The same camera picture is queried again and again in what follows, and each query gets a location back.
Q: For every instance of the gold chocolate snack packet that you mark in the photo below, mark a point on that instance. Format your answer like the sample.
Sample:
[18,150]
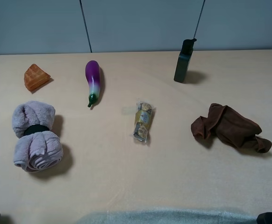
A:
[143,120]

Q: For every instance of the purple toy eggplant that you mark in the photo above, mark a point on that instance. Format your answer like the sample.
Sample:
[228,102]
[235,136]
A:
[92,73]

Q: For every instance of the black pump bottle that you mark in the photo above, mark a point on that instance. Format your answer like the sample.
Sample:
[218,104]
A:
[184,60]

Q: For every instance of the crumpled brown cloth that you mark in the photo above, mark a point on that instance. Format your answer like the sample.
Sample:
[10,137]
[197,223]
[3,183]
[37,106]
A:
[231,128]

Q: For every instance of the rolled lavender towel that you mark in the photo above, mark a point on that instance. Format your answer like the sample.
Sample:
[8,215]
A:
[38,151]

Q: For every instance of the black band around towel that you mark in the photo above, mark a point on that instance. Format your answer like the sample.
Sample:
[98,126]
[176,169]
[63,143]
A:
[35,129]

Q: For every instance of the grey foam mat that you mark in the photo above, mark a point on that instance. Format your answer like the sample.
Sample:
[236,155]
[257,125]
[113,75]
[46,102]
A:
[167,217]

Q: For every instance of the orange waffle piece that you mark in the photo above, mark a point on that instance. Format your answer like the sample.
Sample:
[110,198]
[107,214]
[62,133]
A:
[35,77]

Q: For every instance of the black block bottom right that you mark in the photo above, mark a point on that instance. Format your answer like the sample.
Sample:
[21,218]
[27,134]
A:
[264,218]

